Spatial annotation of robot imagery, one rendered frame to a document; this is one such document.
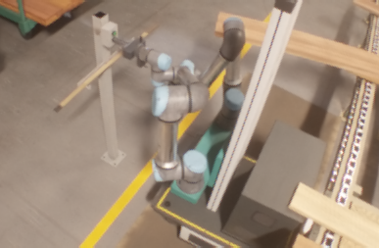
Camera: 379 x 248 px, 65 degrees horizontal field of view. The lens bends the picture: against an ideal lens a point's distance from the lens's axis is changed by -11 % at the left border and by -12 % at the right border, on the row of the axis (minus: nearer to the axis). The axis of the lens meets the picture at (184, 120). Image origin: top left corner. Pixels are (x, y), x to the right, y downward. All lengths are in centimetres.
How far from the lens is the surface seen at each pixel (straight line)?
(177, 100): 131
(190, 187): 174
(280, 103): 333
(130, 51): 168
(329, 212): 173
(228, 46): 168
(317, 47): 257
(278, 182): 173
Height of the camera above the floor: 225
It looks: 50 degrees down
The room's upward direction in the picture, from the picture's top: 9 degrees clockwise
